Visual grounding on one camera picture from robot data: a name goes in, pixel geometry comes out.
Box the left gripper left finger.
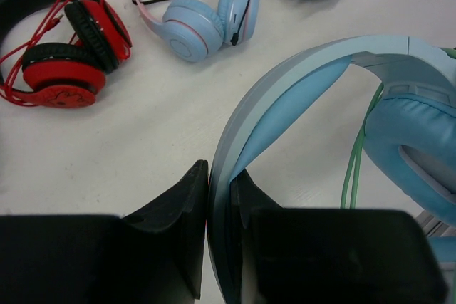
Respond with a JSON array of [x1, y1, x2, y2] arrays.
[[1, 160, 208, 303]]

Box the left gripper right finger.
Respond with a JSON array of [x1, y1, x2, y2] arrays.
[[230, 172, 447, 303]]

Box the green headphone cable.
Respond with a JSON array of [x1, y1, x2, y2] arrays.
[[339, 46, 456, 210]]

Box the large light blue headphones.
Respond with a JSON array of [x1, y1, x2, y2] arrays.
[[207, 36, 455, 303]]

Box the red headphones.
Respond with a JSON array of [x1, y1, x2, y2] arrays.
[[1, 0, 132, 108]]

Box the pink cat ear headphones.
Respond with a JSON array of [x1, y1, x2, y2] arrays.
[[132, 0, 259, 62]]

